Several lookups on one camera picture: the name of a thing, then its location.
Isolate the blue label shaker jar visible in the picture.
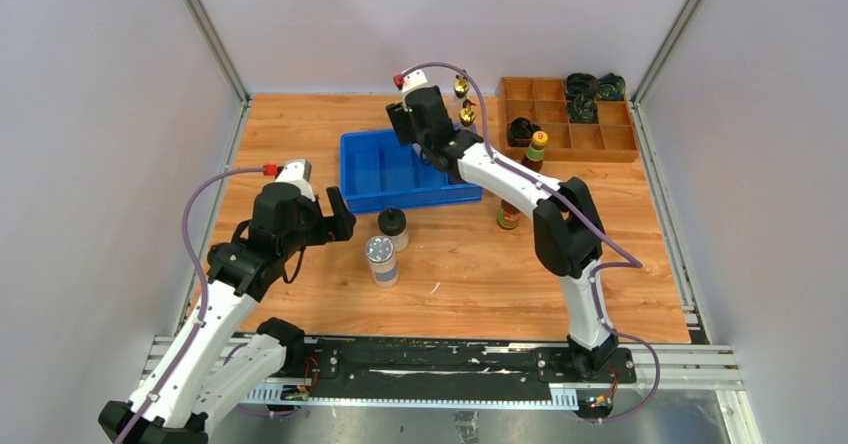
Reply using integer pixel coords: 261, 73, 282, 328
365, 236, 398, 288

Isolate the glass oil bottle gold spout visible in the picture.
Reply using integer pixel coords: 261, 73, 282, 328
447, 74, 471, 117

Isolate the blue plastic divided bin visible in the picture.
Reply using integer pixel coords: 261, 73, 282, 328
339, 129, 483, 214

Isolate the sauce bottle yellow cap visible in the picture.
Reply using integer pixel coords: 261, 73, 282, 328
520, 131, 549, 173
497, 200, 522, 230

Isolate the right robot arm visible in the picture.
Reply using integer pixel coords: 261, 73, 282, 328
386, 86, 619, 382

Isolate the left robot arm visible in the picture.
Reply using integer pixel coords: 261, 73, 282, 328
98, 179, 356, 443

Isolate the black lid seasoning jar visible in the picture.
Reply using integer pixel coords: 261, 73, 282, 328
377, 207, 409, 252

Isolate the wooden compartment tray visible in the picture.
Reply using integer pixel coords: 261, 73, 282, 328
496, 77, 640, 163

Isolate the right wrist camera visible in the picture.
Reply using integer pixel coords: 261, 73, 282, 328
393, 69, 429, 96

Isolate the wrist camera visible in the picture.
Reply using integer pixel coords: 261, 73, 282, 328
393, 69, 429, 96
257, 158, 317, 202

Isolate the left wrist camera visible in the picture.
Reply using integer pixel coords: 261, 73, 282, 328
257, 158, 317, 202

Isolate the black coiled strap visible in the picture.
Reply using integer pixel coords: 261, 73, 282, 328
506, 116, 541, 148

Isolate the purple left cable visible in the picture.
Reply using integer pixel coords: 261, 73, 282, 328
109, 165, 276, 444

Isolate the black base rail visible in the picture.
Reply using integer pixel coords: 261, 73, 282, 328
186, 333, 744, 423

